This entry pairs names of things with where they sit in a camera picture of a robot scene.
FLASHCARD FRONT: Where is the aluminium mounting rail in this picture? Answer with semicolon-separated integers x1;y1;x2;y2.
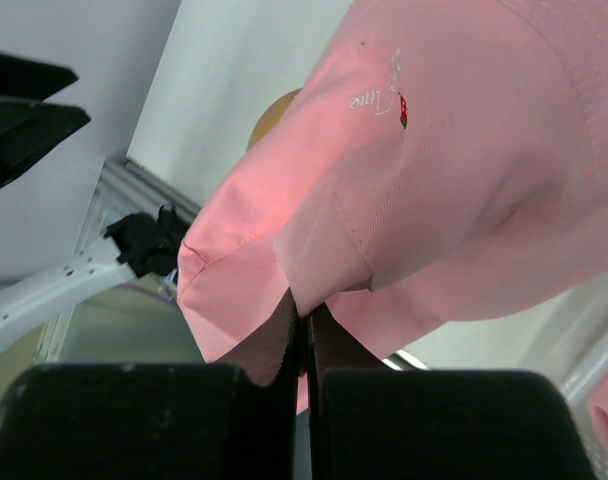
34;159;202;363

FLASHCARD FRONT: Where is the pink bucket hat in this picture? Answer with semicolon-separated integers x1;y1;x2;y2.
178;1;608;361

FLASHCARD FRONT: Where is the wooden hat stand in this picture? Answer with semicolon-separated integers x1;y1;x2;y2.
246;89;300;151

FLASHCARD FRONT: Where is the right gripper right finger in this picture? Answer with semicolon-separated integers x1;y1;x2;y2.
306;306;594;479

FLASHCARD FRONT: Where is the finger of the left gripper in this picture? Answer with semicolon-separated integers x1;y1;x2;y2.
0;98;90;189
0;51;79;106

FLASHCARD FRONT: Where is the white plastic basket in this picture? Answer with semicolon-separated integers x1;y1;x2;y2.
383;299;608;479

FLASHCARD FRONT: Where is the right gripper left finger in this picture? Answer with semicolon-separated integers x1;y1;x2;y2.
0;294;299;479

